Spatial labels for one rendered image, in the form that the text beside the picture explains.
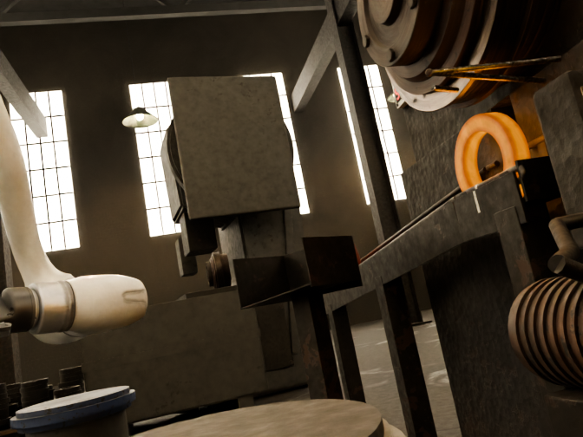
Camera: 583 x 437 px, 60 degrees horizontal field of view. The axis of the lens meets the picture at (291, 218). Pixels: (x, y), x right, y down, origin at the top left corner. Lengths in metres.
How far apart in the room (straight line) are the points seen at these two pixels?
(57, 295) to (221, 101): 2.94
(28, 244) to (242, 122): 2.76
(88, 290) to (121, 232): 10.11
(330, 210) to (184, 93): 8.16
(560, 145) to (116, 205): 10.68
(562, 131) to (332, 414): 0.67
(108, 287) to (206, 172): 2.60
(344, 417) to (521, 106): 0.90
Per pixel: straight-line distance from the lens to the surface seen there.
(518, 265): 0.91
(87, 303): 0.97
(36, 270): 1.13
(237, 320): 3.19
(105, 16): 9.92
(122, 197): 11.24
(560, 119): 0.80
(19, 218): 1.08
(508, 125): 0.96
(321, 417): 0.18
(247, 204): 3.53
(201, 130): 3.63
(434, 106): 1.09
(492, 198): 0.94
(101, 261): 11.04
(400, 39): 1.02
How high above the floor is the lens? 0.56
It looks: 10 degrees up
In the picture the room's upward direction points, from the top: 11 degrees counter-clockwise
